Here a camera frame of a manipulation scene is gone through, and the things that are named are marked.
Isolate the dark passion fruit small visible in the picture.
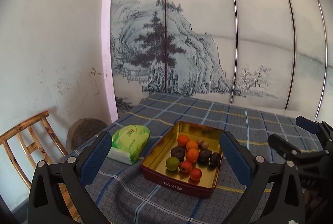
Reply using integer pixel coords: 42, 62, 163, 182
209, 152, 222, 168

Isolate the red tomato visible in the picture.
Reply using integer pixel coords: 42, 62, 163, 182
190, 168, 203, 181

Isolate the orange persimmon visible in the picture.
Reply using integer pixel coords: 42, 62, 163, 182
179, 160, 193, 173

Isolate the small orange tangerine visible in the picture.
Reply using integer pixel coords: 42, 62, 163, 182
186, 140, 198, 151

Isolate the dark passion fruit large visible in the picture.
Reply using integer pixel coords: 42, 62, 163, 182
170, 146, 186, 162

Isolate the green round fruit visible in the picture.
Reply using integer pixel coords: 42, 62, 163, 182
165, 157, 180, 172

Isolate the bamboo chair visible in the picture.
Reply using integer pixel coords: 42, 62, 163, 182
1, 111, 72, 222

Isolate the grey round stone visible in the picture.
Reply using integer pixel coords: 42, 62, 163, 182
66, 118, 107, 151

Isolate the red gold metal tin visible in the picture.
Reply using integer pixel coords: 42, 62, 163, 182
142, 121, 223, 199

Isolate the green tissue pack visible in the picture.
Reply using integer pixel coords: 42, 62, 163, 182
107, 125, 150, 165

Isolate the landscape painted sliding screen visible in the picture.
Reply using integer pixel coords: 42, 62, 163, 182
110, 0, 332, 122

